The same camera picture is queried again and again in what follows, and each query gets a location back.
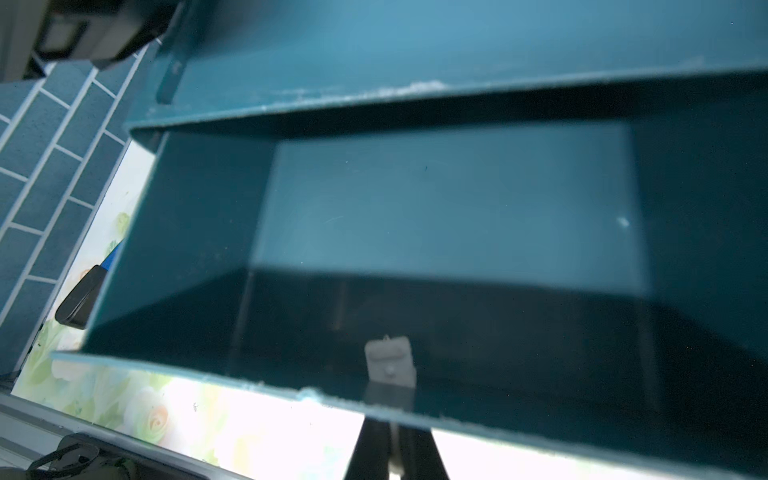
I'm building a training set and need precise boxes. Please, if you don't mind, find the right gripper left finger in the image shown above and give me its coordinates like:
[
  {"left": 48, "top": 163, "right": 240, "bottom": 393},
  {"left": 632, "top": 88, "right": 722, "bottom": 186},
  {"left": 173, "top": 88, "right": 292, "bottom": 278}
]
[{"left": 344, "top": 417, "right": 391, "bottom": 480}]

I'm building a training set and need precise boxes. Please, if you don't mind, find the teal drawer cabinet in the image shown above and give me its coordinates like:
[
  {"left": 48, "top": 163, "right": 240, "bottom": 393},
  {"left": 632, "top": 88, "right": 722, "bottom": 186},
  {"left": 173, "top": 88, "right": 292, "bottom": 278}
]
[{"left": 126, "top": 1, "right": 767, "bottom": 140}]

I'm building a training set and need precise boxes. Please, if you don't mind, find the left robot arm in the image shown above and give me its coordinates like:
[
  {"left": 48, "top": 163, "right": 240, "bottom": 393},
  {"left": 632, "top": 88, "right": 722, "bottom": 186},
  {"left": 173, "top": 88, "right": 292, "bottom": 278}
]
[{"left": 1, "top": 1, "right": 182, "bottom": 334}]

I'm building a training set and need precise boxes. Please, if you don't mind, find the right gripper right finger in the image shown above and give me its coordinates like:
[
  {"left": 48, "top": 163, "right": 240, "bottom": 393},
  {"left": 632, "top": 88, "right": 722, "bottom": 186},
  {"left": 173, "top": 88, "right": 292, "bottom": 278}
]
[{"left": 399, "top": 427, "right": 449, "bottom": 480}]

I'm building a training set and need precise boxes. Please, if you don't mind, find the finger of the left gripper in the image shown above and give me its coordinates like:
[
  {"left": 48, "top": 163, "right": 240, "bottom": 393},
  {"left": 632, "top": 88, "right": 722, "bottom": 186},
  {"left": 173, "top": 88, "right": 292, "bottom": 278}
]
[{"left": 54, "top": 265, "right": 108, "bottom": 330}]

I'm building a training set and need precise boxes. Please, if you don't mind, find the teal drawer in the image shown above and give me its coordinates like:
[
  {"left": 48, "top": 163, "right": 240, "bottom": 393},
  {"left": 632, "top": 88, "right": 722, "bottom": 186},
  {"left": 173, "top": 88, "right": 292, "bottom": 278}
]
[{"left": 79, "top": 74, "right": 767, "bottom": 478}]

